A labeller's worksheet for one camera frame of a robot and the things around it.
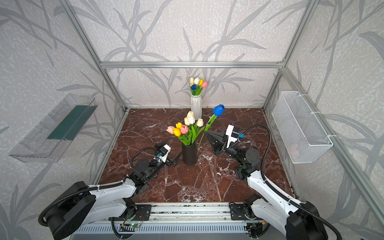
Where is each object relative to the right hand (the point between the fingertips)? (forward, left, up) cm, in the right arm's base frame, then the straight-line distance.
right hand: (207, 128), depth 61 cm
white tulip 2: (+7, +7, -2) cm, 10 cm away
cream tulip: (+10, +10, -8) cm, 16 cm away
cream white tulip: (+43, +9, -8) cm, 45 cm away
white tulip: (+39, +5, -5) cm, 40 cm away
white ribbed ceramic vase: (+37, +6, -24) cm, 44 cm away
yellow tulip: (+42, +3, -8) cm, 43 cm away
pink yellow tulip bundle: (+4, +11, -10) cm, 15 cm away
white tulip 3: (+7, +3, -6) cm, 10 cm away
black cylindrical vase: (+1, +9, -26) cm, 28 cm away
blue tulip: (+36, +7, -8) cm, 38 cm away
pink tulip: (+40, 0, -8) cm, 41 cm away
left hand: (+4, +15, -18) cm, 24 cm away
